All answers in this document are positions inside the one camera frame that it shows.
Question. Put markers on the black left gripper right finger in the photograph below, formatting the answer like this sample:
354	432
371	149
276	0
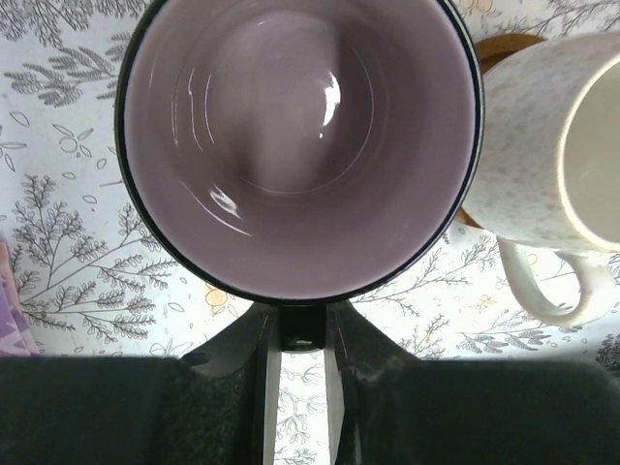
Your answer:
373	386

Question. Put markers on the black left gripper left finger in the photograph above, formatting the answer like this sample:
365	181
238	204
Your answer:
219	406

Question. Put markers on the purple glass mug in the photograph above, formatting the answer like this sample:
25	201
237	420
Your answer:
299	153

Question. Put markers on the cream speckled mug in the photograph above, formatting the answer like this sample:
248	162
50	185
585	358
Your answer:
579	101

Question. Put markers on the brown wooden coaster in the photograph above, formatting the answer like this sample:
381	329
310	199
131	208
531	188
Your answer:
504	48

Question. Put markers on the purple snowflake cloth bag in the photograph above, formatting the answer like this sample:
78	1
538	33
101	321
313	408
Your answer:
16	337

